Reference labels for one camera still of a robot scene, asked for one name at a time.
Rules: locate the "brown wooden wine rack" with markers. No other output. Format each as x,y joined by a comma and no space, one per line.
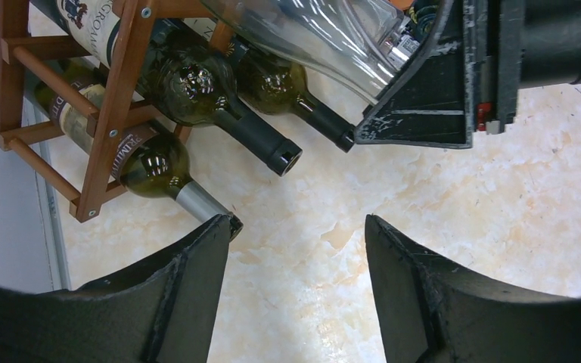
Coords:
21,53

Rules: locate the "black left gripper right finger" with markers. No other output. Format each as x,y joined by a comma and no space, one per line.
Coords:
431,309

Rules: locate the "clear glass wine bottle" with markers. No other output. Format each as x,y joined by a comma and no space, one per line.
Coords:
360,44

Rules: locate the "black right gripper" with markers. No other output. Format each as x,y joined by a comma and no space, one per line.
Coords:
506,46

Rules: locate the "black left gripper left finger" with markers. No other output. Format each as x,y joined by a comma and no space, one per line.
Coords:
161,308

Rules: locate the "green bottle black neck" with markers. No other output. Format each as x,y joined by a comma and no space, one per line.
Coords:
274,86

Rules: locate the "green bottle white label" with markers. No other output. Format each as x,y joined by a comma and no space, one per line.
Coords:
188,83

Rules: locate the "green bottle silver neck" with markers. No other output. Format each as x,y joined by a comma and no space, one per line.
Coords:
150,161

